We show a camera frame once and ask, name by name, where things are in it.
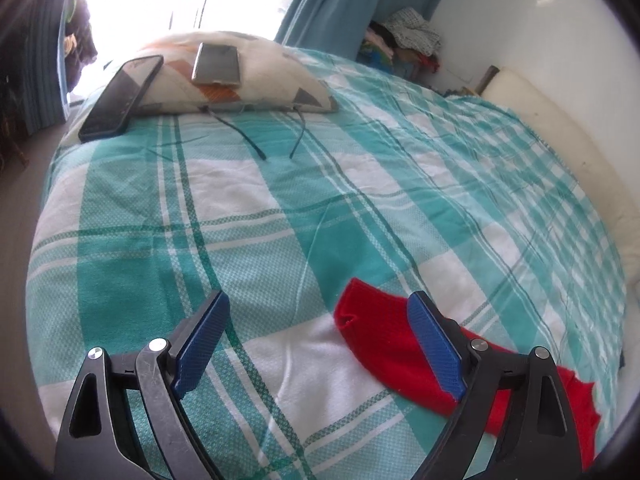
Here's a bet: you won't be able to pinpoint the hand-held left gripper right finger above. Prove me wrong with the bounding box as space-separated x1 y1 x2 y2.
407 290 583 480

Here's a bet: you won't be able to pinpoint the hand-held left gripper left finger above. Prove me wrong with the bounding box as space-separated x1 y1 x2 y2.
52 290 231 480

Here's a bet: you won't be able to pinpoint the red small garment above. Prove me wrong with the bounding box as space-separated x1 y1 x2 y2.
334 277 601 471

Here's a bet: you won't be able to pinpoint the pile of mixed clothes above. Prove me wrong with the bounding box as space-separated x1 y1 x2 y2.
357 7 443 78

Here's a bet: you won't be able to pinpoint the dark hanging clothes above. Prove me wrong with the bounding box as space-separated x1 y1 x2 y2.
62 0 99 92

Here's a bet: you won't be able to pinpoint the teal plaid bed blanket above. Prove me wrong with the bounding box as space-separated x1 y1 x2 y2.
27 42 628 480

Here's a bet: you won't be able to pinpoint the cream padded headboard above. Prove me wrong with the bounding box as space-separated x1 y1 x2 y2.
480 66 640 281

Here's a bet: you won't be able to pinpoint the black smartphone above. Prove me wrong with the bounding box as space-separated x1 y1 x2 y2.
77 55 165 143

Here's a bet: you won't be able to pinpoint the cream patterned pillow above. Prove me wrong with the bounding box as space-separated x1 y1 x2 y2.
65 31 337 146

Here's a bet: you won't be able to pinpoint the silver smartphone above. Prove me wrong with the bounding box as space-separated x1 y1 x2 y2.
192 42 242 86

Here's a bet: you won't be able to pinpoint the striped blue curtain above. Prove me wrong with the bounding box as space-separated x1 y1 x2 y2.
20 0 71 136

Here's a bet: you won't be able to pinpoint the teal curtain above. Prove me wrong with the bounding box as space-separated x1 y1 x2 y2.
274 0 461 61

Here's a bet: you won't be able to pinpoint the thin black cable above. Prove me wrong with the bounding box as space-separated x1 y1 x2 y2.
290 105 309 159
200 106 268 161

